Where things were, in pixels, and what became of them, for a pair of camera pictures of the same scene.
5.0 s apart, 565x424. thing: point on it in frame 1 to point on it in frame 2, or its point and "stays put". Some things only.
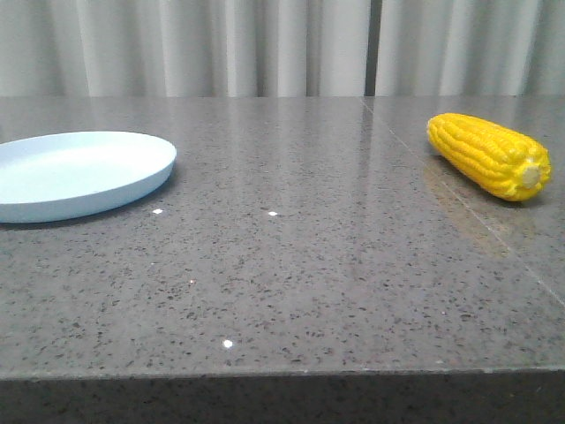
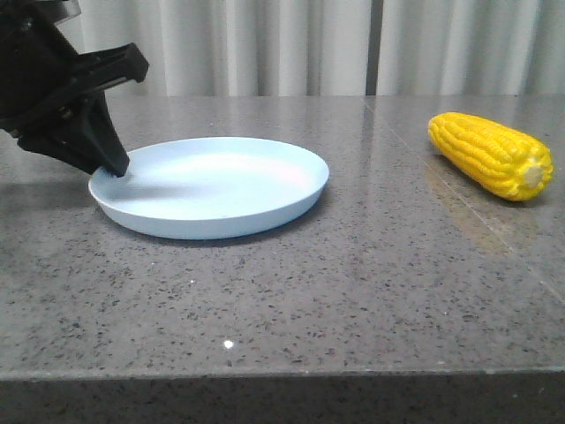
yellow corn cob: [501, 163] stays put
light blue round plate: [65, 174] to [210, 187]
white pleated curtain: [282, 49] stays put
